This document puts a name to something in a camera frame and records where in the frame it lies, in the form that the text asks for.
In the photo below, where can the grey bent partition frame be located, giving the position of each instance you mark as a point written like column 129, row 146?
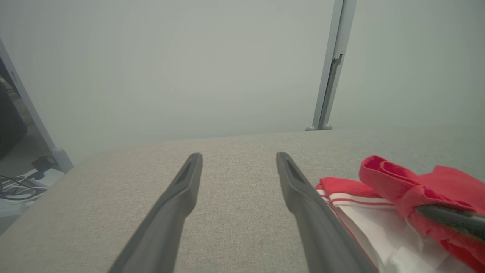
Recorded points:
column 34, row 121

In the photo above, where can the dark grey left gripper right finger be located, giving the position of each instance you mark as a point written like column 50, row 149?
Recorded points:
column 318, row 227

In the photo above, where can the black power adapter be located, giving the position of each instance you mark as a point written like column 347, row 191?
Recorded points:
column 44, row 165

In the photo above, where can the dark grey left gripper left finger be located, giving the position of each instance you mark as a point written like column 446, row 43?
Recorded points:
column 170, row 212

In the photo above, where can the red shirt with white sleeves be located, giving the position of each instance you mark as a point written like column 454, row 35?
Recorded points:
column 394, row 185

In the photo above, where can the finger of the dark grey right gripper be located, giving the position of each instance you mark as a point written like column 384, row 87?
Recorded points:
column 458, row 222

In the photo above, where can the grey double partition post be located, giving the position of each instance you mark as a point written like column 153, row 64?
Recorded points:
column 333, row 57

